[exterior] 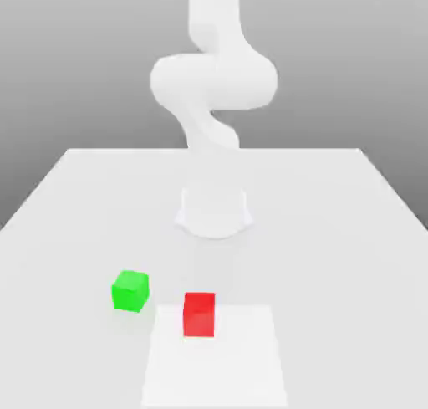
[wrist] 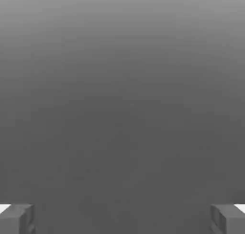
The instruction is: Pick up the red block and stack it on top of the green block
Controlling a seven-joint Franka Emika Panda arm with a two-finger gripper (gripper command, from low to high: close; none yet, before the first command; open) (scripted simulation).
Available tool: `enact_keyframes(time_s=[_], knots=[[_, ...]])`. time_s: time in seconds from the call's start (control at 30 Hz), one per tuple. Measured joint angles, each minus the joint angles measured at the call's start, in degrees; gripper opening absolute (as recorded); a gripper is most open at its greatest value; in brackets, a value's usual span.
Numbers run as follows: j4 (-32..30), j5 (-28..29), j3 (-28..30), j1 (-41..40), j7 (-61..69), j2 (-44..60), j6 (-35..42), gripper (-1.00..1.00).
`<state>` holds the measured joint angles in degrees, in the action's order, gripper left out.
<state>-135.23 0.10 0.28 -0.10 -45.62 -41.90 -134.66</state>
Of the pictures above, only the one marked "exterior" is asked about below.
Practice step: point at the small green cube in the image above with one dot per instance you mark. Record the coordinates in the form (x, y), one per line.
(129, 292)

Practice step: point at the small red cube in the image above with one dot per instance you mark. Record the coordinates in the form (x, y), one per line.
(199, 315)

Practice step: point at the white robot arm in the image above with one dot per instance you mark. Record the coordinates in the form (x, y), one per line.
(214, 81)

